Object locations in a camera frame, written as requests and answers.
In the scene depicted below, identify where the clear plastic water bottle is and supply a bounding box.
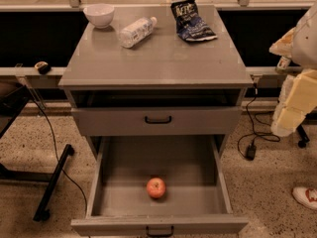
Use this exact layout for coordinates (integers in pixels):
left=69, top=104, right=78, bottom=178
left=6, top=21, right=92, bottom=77
left=119, top=17, right=158, bottom=49

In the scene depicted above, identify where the black tape measure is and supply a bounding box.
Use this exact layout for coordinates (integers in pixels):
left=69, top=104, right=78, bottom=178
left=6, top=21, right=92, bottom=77
left=35, top=61, right=52, bottom=74

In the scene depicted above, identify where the grey drawer cabinet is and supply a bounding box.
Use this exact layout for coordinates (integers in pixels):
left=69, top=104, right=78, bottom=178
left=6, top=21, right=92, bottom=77
left=59, top=5, right=252, bottom=153

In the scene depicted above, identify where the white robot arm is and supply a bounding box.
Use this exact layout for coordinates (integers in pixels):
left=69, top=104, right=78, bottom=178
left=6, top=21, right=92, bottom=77
left=269, top=4, right=317, bottom=137

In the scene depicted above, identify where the red apple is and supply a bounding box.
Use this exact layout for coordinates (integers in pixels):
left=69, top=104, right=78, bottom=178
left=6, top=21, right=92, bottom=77
left=147, top=178, right=166, bottom=199

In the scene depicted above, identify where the closed grey top drawer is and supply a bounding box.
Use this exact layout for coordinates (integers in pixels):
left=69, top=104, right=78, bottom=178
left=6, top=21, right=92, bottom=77
left=71, top=107, right=241, bottom=136

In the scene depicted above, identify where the blue chip bag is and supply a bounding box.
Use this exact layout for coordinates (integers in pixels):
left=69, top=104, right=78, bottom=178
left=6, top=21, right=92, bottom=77
left=170, top=0, right=217, bottom=42

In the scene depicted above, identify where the black cable on floor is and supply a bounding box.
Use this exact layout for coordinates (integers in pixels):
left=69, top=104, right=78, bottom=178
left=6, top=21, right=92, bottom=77
left=31, top=96, right=89, bottom=216

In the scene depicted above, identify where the black table leg stand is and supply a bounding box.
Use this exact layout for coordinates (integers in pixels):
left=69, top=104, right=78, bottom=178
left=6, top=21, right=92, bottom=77
left=0, top=144, right=74, bottom=222

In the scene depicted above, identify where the open grey middle drawer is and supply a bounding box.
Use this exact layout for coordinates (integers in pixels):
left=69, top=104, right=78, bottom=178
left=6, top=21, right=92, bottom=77
left=71, top=135, right=248, bottom=238

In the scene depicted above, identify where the black wheeled stand leg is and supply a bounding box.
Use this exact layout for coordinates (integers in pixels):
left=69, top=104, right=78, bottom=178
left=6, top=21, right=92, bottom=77
left=297, top=125, right=310, bottom=148

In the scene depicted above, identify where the white bowl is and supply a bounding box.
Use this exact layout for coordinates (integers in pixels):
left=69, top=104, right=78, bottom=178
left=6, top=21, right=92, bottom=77
left=83, top=4, right=115, bottom=29

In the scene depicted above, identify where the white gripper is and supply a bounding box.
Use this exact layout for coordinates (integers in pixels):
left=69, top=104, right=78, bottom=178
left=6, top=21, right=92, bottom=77
left=268, top=28, right=317, bottom=137

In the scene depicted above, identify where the black power cable with adapter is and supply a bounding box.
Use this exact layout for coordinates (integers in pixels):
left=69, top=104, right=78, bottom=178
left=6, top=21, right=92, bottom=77
left=237, top=82, right=281, bottom=162

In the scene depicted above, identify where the white sneaker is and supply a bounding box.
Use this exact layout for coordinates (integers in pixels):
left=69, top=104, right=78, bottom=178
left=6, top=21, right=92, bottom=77
left=292, top=186, right=317, bottom=210

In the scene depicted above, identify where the small glass bottle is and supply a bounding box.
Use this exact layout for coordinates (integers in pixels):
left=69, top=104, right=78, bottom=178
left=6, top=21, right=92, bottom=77
left=275, top=57, right=291, bottom=73

